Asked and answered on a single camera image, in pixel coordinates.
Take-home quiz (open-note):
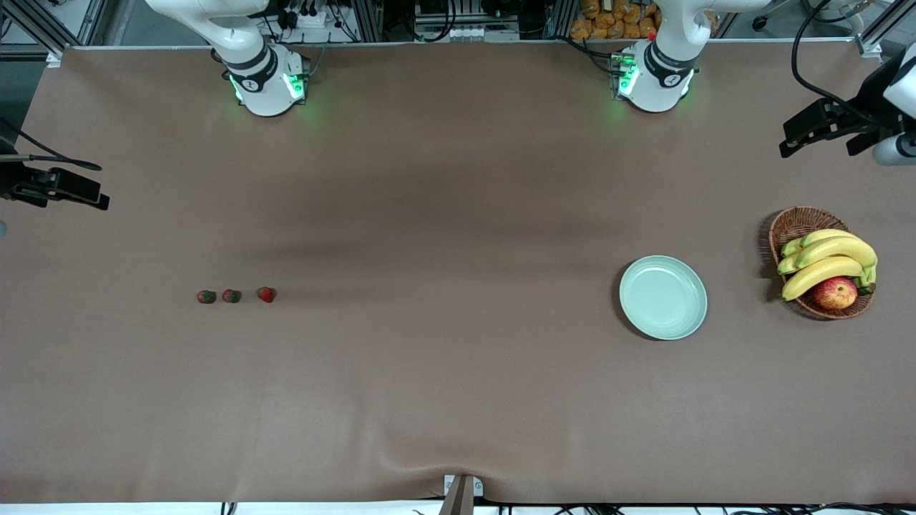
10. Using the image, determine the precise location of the aluminium frame profile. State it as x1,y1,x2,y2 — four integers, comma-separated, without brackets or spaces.
0,0,108,69
855,0,916,59
551,0,577,40
354,0,384,42

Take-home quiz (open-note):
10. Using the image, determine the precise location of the brown table mat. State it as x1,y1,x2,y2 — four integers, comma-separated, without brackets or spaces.
0,39,916,505

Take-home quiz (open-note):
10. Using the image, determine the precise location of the white terminal block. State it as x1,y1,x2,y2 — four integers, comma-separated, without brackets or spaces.
414,25,521,42

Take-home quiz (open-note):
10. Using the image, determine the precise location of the white power strip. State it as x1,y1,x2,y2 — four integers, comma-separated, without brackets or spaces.
285,6,331,31

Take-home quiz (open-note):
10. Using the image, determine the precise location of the metal clamp bracket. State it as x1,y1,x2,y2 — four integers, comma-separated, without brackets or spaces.
442,474,484,515

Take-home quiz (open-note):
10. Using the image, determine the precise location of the brown wicker basket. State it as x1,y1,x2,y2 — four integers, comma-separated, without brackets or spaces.
769,207,876,320

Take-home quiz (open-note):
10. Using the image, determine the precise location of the light green round plate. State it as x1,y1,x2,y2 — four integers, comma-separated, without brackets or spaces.
619,255,708,341

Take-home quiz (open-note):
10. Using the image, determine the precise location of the red yellow apple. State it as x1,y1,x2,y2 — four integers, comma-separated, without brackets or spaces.
813,276,858,310

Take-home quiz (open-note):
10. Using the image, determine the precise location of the yellow banana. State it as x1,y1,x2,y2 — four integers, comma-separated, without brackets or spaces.
801,229,857,248
781,256,877,302
796,236,878,270

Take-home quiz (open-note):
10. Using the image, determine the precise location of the pile of orange buns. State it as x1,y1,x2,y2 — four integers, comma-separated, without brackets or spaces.
570,0,663,40

